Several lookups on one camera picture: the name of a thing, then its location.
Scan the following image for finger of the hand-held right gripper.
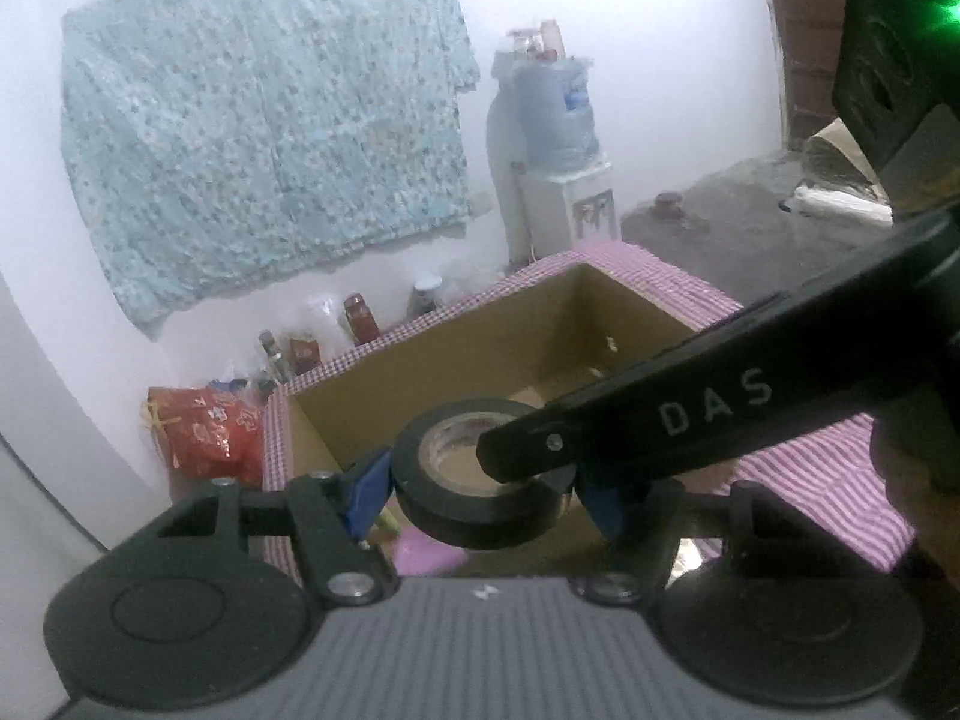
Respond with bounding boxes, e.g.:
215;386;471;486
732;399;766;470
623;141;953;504
476;366;647;484

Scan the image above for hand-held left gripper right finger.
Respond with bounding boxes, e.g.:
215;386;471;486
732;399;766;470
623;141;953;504
574;471;792;608

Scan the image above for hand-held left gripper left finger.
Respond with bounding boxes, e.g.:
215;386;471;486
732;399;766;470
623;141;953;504
154;450;398;608

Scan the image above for black tape roll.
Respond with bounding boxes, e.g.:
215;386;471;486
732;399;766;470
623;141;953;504
391;397;578;550

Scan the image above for brown cardboard box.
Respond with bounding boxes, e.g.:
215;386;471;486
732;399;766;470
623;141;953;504
285;262;702;578

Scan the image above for pink plastic lid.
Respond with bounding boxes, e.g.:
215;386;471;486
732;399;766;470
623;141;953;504
394;525;470;578

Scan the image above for purple checkered tablecloth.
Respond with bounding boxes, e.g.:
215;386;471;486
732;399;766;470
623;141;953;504
262;240;920;586

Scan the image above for red label jar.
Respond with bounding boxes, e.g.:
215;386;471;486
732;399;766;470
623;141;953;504
289;335;323;376

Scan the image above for white plastic roll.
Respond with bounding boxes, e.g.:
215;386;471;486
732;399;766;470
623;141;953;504
780;180;893;226

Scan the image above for glass bottle with dark cap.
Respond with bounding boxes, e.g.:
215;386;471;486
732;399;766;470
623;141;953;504
259;330;290;385

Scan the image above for red plastic bag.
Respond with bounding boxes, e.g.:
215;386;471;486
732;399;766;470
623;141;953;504
139;386;267;488

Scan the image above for red sauce jar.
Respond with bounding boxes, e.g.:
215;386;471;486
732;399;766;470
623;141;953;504
343;294;380;346

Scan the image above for beige sack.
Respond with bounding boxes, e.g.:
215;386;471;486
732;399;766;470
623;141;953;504
806;116;893;188

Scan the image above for white water dispenser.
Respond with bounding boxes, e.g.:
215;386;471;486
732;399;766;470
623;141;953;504
486;157;620;263

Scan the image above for brown door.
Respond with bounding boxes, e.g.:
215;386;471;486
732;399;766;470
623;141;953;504
761;0;875;155

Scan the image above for light blue floral cloth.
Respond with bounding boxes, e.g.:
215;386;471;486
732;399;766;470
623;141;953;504
60;0;481;331

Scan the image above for cluster of small bottles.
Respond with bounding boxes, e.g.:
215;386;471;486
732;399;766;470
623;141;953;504
506;19;569;61

